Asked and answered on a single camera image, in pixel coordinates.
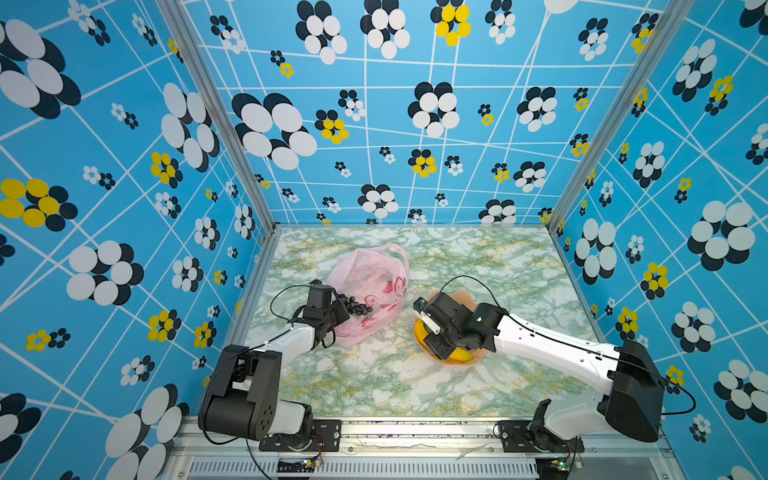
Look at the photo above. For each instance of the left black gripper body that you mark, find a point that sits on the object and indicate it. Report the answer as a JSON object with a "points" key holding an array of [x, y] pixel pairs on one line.
{"points": [[335, 315]]}

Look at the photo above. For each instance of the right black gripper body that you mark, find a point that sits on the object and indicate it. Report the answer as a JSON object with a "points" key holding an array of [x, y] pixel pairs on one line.
{"points": [[440, 344]]}

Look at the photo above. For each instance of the pink scalloped plastic plate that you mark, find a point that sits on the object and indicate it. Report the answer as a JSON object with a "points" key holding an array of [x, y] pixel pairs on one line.
{"points": [[451, 311]]}

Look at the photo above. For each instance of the black fake grapes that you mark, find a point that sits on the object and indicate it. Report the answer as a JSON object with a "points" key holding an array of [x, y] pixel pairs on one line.
{"points": [[355, 308]]}

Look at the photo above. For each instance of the yellow fake banana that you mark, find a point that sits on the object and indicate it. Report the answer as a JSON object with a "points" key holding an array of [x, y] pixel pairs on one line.
{"points": [[440, 350]]}

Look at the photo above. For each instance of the pink plastic bag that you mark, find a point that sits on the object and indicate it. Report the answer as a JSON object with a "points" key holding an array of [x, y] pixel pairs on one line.
{"points": [[378, 279]]}

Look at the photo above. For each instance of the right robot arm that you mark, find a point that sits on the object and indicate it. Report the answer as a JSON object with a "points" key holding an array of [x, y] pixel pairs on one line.
{"points": [[626, 389]]}

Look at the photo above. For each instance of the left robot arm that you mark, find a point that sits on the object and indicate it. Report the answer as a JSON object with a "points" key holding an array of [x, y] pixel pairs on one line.
{"points": [[242, 397]]}

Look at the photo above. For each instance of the left green circuit board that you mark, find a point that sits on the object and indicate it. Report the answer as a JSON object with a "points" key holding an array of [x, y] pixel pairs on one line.
{"points": [[298, 465]]}

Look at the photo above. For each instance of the green circuit board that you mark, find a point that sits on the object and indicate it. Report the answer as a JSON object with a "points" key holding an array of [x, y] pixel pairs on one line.
{"points": [[557, 469], [298, 465]]}

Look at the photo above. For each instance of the right green circuit board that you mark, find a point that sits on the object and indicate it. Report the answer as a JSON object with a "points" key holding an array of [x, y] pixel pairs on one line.
{"points": [[557, 469]]}

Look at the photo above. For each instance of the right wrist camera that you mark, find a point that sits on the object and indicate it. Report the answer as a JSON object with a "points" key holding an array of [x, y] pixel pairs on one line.
{"points": [[421, 308]]}

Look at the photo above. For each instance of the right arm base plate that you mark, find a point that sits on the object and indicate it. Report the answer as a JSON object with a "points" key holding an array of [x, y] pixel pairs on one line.
{"points": [[516, 437]]}

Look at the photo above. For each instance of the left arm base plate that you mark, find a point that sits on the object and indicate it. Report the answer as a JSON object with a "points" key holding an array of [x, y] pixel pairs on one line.
{"points": [[321, 436]]}

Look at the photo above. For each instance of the aluminium front rail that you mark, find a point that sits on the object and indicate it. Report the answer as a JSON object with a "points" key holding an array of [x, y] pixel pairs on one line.
{"points": [[418, 448]]}

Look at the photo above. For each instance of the left aluminium corner post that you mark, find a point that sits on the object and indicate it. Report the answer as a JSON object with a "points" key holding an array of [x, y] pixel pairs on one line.
{"points": [[181, 29]]}

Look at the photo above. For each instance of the aluminium corner post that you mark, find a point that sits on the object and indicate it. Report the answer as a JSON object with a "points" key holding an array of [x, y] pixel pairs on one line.
{"points": [[181, 29], [669, 24]]}

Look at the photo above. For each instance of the right aluminium corner post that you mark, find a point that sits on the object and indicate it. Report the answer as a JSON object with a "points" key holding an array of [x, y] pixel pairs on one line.
{"points": [[669, 24]]}

